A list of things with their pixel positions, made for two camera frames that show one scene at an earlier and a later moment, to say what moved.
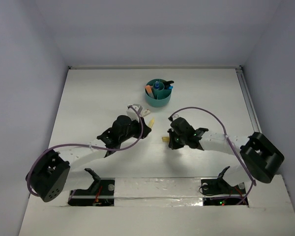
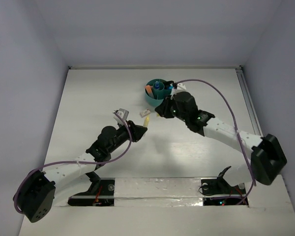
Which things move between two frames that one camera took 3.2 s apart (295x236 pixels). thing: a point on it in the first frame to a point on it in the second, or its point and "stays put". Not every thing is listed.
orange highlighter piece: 148,88 stays put
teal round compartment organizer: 158,92 stays put
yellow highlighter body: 151,122 to 146,121
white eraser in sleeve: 144,112 stays put
